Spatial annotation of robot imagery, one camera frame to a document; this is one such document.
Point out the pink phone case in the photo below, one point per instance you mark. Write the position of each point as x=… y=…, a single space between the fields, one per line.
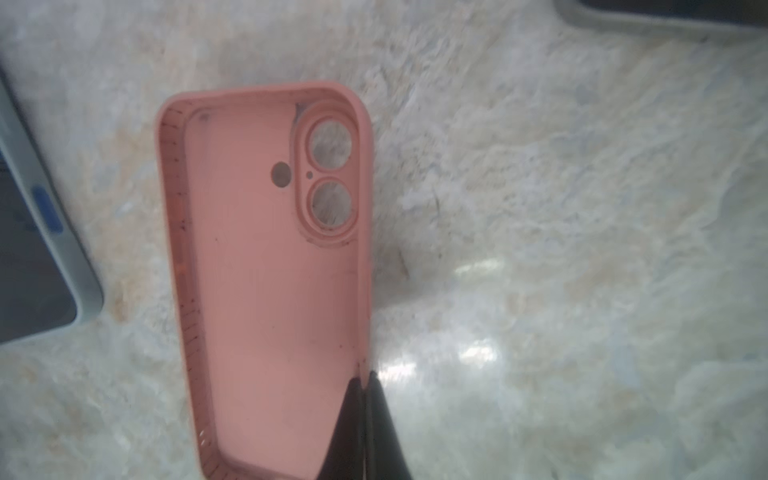
x=268 y=205

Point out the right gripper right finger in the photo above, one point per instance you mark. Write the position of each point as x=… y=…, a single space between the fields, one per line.
x=384 y=459

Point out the blue phone black screen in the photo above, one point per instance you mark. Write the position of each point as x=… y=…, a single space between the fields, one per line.
x=34 y=295

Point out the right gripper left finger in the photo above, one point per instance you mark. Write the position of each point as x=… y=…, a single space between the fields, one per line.
x=346 y=452

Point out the light blue phone case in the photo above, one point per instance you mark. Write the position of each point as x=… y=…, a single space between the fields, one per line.
x=19 y=152

